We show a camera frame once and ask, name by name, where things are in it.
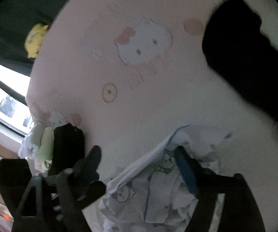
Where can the window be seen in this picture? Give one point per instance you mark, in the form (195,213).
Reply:
(8,77)

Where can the folded black garment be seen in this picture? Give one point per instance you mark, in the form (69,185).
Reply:
(67,145)

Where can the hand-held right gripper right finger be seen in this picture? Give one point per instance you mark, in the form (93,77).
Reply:
(186,171)

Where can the yellow plush toy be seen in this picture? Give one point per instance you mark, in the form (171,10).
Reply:
(35,41)

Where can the dark curtain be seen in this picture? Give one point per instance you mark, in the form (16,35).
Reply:
(13,17)

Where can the black garment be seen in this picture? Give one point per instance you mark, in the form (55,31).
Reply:
(67,145)
(245,53)

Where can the folded white printed garment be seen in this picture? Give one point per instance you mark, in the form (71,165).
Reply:
(30,142)

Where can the pink cat-print blanket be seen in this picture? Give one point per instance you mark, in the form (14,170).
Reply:
(153,101)

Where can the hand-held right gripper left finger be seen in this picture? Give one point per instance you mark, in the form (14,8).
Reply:
(90,164)

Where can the white printed blue-piped pajama garment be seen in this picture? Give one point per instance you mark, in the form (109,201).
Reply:
(158,193)

